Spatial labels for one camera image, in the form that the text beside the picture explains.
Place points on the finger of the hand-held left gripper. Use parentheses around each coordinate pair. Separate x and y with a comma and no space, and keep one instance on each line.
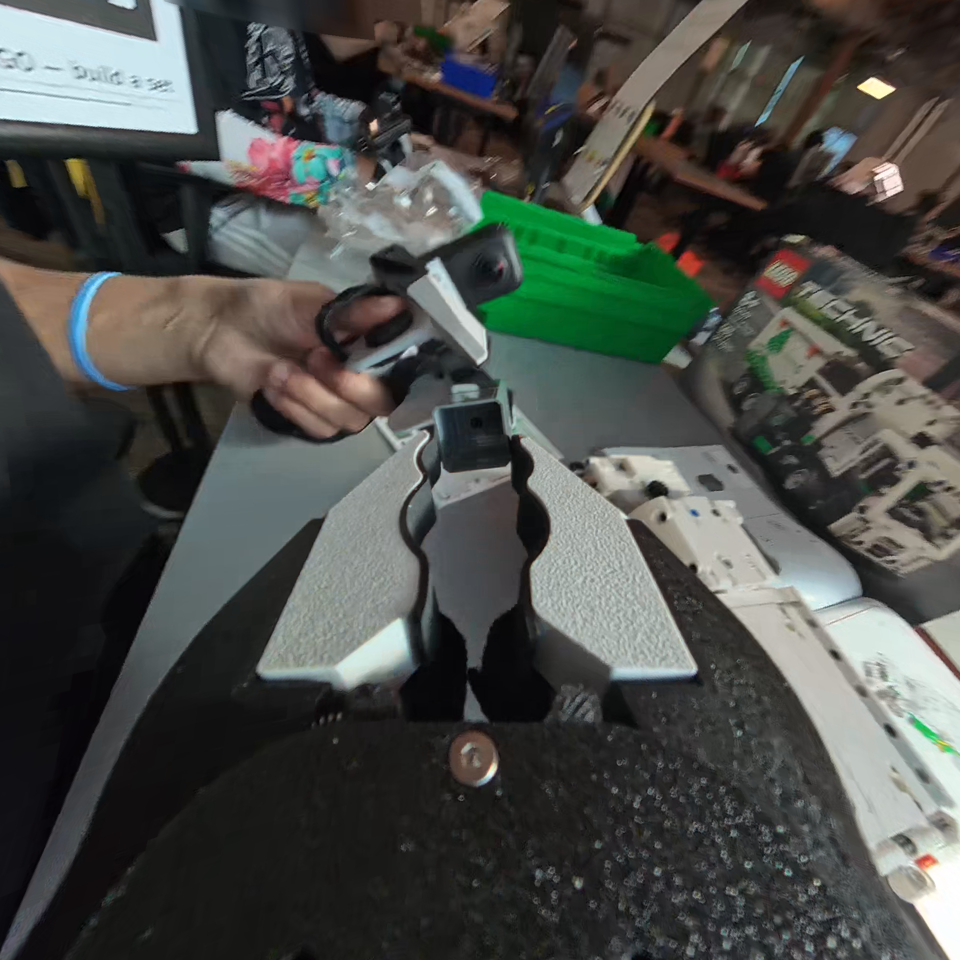
(420,401)
(450,315)

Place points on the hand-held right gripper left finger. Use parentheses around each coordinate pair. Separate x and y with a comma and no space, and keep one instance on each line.
(345,592)

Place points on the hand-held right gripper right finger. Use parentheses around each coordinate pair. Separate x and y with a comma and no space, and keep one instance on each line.
(607,592)

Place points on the white lego garbage truck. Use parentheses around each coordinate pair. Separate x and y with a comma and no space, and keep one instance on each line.
(787,637)

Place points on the person's left forearm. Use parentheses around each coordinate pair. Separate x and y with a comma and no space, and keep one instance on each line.
(157,330)

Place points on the lego set box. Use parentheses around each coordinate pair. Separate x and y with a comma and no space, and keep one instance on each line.
(840,412)

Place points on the person's left hand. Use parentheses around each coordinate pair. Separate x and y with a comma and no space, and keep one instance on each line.
(247,330)

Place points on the green plastic bin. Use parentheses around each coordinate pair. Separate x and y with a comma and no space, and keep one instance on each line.
(585,292)

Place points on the clear plastic bag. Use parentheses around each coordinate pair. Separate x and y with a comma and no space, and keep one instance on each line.
(405,202)

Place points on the floral printed cloth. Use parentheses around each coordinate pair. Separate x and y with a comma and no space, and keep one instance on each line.
(292,169)

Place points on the blue wristband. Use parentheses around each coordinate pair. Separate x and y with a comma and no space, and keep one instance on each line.
(82,330)

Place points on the ceiling light panel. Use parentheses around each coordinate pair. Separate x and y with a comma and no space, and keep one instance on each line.
(876,86)

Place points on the framed tag sign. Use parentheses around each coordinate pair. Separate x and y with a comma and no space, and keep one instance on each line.
(90,67)

